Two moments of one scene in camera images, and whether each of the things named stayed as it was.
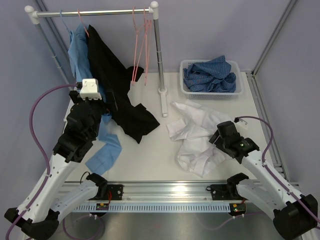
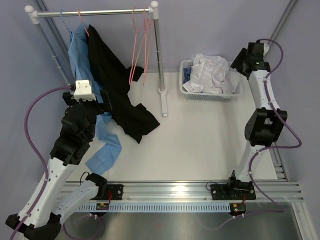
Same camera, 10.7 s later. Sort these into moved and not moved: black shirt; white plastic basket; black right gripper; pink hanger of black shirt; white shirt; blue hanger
Moved: black right gripper; white shirt
Not moved: blue hanger; black shirt; white plastic basket; pink hanger of black shirt
